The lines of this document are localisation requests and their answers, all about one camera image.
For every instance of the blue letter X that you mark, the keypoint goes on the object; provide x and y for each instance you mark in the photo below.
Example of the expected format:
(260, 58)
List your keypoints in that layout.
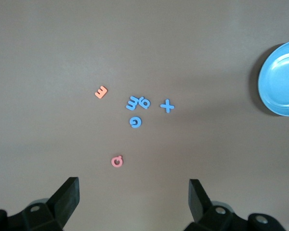
(167, 106)

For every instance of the blue plate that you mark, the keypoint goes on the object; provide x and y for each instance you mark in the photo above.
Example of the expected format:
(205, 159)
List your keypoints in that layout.
(281, 79)

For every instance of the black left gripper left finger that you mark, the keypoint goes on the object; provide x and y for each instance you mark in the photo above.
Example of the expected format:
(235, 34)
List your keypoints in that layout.
(62, 207)

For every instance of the blue letter E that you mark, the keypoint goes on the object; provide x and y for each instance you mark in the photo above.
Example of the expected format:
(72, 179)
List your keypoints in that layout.
(132, 103)

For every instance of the blue lowercase letter g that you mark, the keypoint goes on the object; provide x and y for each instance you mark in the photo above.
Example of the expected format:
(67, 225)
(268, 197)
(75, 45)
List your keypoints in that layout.
(144, 103)

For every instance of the orange letter E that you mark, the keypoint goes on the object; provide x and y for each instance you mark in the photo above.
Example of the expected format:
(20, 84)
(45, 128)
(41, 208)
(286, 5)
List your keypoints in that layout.
(101, 92)

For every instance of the blue capital letter G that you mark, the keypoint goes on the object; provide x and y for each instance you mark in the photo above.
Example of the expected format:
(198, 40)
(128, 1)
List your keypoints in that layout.
(132, 124)

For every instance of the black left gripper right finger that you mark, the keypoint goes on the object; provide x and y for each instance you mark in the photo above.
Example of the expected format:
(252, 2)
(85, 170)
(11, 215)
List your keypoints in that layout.
(202, 207)

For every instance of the pink letter Q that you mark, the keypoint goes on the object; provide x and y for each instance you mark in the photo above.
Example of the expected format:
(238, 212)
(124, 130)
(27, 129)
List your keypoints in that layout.
(112, 162)

